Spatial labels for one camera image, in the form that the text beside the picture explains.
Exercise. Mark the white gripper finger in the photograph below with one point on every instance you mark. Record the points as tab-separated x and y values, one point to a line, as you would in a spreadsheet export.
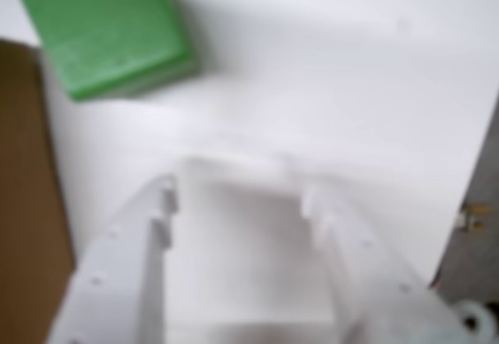
117	281
370	289

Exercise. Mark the brown black table clamp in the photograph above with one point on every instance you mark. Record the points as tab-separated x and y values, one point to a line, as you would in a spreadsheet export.
473	215

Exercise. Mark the brown cardboard box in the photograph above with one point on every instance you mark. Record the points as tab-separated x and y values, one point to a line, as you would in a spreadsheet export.
27	188

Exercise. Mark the green cube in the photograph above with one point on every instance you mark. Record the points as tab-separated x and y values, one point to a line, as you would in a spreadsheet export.
105	36

